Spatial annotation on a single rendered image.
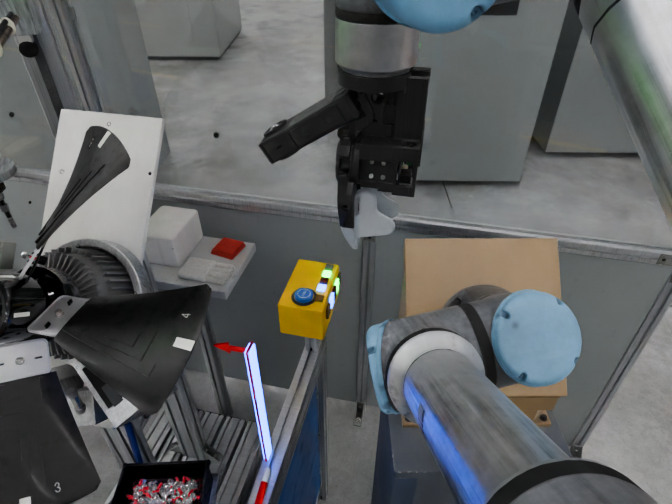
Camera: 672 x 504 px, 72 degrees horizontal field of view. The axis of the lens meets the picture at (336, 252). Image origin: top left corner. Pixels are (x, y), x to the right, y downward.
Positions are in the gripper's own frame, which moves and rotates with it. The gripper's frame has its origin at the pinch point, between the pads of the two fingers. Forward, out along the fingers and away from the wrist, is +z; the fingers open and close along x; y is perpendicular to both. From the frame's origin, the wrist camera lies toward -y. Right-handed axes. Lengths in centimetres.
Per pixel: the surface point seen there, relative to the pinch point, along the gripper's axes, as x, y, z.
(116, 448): 9, -67, 91
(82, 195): 9.9, -46.2, 6.2
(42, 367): -5, -54, 34
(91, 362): -7.3, -39.3, 25.5
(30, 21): 49, -81, -10
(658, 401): 104, 119, 143
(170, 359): -4.2, -27.4, 25.3
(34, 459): -16, -51, 44
